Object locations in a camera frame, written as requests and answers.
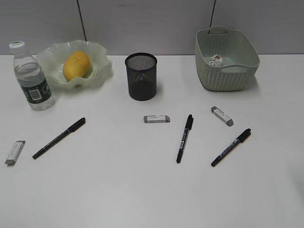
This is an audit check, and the black marker pen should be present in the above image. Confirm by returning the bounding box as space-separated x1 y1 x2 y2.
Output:
32 117 86 160
176 114 193 163
211 128 251 167

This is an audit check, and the clear water bottle green label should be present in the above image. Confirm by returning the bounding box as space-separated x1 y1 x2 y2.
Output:
9 41 55 111

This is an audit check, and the grey eraser at right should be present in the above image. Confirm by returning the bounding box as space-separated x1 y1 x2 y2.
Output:
211 106 234 126

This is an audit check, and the black cable on wall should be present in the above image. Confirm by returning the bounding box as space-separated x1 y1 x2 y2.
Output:
208 0 217 34
77 0 87 41

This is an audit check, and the grey eraser in middle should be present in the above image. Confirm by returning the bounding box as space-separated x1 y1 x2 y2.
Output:
143 115 171 123

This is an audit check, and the black mesh pen holder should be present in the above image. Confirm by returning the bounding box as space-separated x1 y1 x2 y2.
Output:
125 52 157 101

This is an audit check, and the waste paper ball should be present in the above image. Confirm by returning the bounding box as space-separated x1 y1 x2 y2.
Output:
209 55 224 67

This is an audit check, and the yellow mango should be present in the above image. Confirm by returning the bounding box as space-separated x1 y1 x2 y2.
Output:
63 50 91 81

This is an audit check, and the pale green woven basket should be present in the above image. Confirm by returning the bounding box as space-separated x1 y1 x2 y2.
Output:
195 26 260 92

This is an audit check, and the black cable on left wall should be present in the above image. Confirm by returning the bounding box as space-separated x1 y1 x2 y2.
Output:
77 0 87 41

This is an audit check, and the grey eraser at left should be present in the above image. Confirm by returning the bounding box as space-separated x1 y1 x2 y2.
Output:
5 141 26 165

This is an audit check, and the pale green wavy plate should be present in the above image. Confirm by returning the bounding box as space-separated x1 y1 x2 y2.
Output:
36 40 113 91

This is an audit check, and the black cable on right wall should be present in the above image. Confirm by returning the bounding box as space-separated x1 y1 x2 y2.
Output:
208 0 217 34

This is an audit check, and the grey eraser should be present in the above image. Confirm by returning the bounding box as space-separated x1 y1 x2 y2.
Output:
143 115 171 123
5 141 26 165
211 106 234 126

